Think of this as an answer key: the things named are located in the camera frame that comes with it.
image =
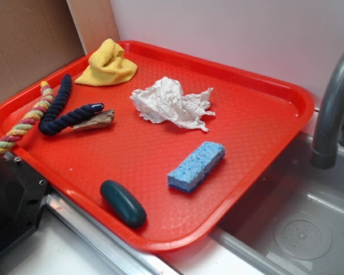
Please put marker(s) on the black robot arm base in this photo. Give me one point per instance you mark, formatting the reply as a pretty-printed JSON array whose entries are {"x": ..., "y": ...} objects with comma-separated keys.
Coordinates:
[{"x": 23, "y": 193}]

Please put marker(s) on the yellow cloth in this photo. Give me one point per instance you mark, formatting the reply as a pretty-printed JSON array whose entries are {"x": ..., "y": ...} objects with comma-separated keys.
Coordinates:
[{"x": 107, "y": 66}]

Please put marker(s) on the red plastic tray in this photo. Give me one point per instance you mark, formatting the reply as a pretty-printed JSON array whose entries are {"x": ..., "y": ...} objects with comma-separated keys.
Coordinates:
[{"x": 256, "y": 119}]

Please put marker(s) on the crumpled white paper towel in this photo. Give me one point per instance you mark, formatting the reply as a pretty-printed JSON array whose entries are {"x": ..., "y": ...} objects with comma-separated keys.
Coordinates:
[{"x": 166, "y": 101}]

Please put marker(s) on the blue sponge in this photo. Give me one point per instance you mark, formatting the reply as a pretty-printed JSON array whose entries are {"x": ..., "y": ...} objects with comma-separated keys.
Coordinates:
[{"x": 193, "y": 170}]

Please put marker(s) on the small brown wood piece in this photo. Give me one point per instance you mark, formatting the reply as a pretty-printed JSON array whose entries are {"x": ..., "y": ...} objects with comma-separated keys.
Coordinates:
[{"x": 99, "y": 120}]

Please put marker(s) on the dark green oval soap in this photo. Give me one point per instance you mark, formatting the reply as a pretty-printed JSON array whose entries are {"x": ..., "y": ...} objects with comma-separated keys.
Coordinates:
[{"x": 125, "y": 206}]

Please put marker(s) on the grey plastic sink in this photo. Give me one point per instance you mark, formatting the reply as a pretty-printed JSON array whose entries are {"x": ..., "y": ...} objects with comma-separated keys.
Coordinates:
[{"x": 291, "y": 220}]

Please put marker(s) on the grey faucet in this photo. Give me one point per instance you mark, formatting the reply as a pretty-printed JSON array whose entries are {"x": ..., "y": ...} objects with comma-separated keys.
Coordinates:
[{"x": 329, "y": 129}]

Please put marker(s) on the brown cardboard panel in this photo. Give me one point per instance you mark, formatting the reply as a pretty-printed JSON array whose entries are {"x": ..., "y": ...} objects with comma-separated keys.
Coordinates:
[{"x": 39, "y": 37}]

